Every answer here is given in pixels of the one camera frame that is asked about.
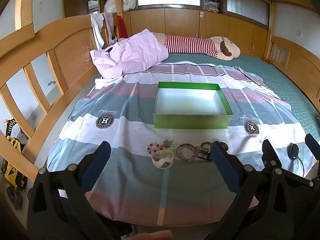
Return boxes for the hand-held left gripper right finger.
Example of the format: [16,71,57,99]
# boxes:
[210,141,295,240]

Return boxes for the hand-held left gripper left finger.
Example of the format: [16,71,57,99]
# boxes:
[26,141,112,240]

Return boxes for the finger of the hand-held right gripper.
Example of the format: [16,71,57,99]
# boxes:
[261,139,320,198]
[305,133,320,160]

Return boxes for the dark bead bracelet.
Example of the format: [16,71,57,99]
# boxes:
[196,150,213,161]

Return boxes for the wide brown bangle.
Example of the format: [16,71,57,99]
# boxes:
[176,143,197,160]

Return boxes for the red white bead bracelet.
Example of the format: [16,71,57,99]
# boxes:
[147,142,165,155]

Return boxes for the green cardboard box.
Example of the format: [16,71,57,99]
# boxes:
[153,81,233,130]

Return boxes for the white lace bracelet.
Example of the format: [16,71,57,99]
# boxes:
[151,149,175,170]

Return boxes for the black oval device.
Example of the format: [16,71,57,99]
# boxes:
[287,143,300,160]

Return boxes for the plaid bedsheet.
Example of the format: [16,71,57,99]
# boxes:
[47,64,317,227]

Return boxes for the green mattress cover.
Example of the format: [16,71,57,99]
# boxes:
[140,52,320,145]

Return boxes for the wooden bed footboard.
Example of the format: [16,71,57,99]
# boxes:
[261,34,320,100]

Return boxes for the yellow toy truck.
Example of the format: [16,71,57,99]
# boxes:
[0,160,28,190]

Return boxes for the yellow toy excavator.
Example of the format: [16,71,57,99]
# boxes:
[2,119,25,153]

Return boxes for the pink quilt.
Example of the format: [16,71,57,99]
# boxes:
[89,29,169,78]

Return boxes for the wooden bed headboard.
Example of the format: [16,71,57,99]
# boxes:
[0,14,118,180]

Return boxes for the striped plush toy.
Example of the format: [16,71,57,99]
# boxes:
[152,32,241,60]

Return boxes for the white hanging shirt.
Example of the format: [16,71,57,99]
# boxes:
[89,13,105,50]

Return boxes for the red hanging garment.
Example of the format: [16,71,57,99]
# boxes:
[116,15,128,39]

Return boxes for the pink hanging garment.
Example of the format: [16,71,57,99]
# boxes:
[103,12,117,45]

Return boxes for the white plastic bag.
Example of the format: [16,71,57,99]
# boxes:
[104,0,137,14]

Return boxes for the pink bead bracelet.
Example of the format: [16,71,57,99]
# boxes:
[181,147,198,162]

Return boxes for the wooden wall cabinets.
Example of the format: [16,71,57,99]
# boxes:
[124,7,270,57]

